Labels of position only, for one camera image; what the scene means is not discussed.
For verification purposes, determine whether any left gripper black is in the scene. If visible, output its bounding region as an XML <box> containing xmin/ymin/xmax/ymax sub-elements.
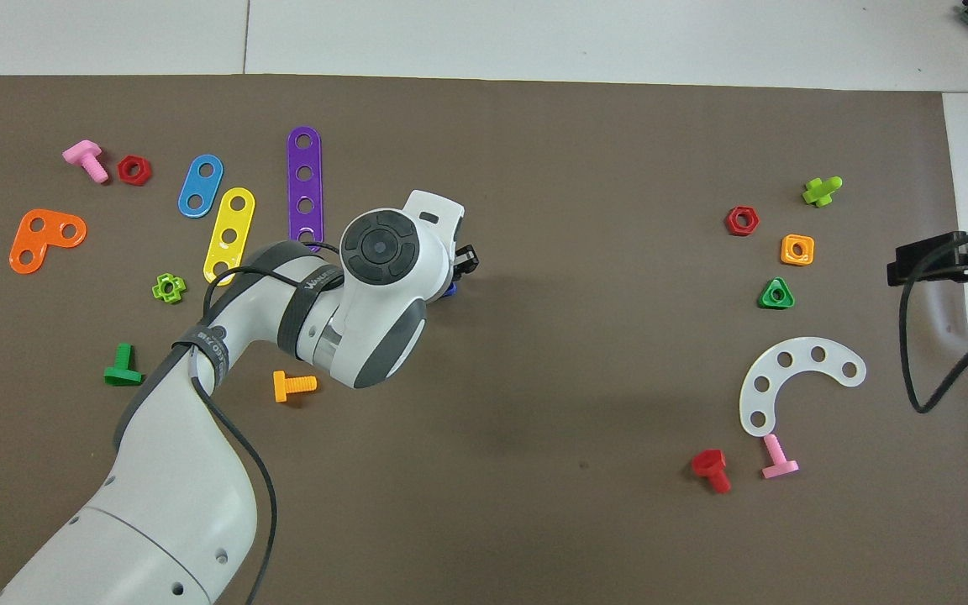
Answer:
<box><xmin>449</xmin><ymin>212</ymin><xmax>481</xmax><ymax>281</ymax></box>

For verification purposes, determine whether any lime green plastic bolt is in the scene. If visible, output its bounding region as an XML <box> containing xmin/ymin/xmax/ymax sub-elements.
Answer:
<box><xmin>802</xmin><ymin>176</ymin><xmax>844</xmax><ymax>208</ymax></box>

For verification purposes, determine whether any orange square plastic nut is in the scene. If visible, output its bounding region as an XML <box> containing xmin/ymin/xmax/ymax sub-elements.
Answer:
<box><xmin>780</xmin><ymin>234</ymin><xmax>816</xmax><ymax>267</ymax></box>

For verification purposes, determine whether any purple four-hole plastic strip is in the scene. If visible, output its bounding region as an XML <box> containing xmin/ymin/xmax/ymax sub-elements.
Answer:
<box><xmin>287</xmin><ymin>126</ymin><xmax>325</xmax><ymax>254</ymax></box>

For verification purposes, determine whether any green triangular plastic nut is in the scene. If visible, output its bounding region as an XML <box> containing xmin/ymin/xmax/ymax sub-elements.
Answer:
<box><xmin>758</xmin><ymin>276</ymin><xmax>797</xmax><ymax>311</ymax></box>

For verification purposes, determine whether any orange plastic bolt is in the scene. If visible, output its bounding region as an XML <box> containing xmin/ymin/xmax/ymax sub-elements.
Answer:
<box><xmin>272</xmin><ymin>370</ymin><xmax>318</xmax><ymax>404</ymax></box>

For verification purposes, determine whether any yellow three-hole plastic strip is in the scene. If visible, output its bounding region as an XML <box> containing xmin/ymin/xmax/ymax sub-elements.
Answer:
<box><xmin>203</xmin><ymin>187</ymin><xmax>256</xmax><ymax>287</ymax></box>

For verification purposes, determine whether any white curved five-hole plate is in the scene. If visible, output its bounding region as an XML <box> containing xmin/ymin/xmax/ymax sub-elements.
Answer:
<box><xmin>739</xmin><ymin>337</ymin><xmax>868</xmax><ymax>439</ymax></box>

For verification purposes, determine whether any pink plastic bolt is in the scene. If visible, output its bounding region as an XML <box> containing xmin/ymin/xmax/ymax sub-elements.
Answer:
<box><xmin>62</xmin><ymin>139</ymin><xmax>111</xmax><ymax>185</ymax></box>
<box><xmin>760</xmin><ymin>433</ymin><xmax>801</xmax><ymax>481</ymax></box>

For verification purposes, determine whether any brown table mat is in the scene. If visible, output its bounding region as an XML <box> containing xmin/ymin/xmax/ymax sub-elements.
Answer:
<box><xmin>0</xmin><ymin>74</ymin><xmax>968</xmax><ymax>605</ymax></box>

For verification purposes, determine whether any blue two-hole plastic strip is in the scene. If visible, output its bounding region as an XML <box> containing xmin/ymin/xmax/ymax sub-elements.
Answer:
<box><xmin>177</xmin><ymin>154</ymin><xmax>224</xmax><ymax>219</ymax></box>

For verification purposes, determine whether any red plastic bolt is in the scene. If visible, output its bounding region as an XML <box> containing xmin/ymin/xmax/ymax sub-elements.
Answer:
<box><xmin>691</xmin><ymin>448</ymin><xmax>734</xmax><ymax>496</ymax></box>

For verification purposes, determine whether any dark green plastic bolt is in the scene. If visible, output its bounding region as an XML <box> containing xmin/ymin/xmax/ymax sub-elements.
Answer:
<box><xmin>103</xmin><ymin>342</ymin><xmax>145</xmax><ymax>387</ymax></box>

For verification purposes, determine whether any orange angled three-hole plate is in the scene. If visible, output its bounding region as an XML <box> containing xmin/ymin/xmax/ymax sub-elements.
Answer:
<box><xmin>8</xmin><ymin>208</ymin><xmax>88</xmax><ymax>276</ymax></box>

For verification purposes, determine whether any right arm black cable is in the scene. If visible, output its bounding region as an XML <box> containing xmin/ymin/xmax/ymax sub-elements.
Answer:
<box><xmin>897</xmin><ymin>220</ymin><xmax>968</xmax><ymax>415</ymax></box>

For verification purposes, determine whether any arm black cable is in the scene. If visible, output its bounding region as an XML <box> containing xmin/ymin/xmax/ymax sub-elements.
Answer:
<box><xmin>897</xmin><ymin>220</ymin><xmax>968</xmax><ymax>415</ymax></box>
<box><xmin>190</xmin><ymin>239</ymin><xmax>344</xmax><ymax>605</ymax></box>

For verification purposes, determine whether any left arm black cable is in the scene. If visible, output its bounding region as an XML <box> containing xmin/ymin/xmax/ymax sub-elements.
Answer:
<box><xmin>190</xmin><ymin>239</ymin><xmax>344</xmax><ymax>605</ymax></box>

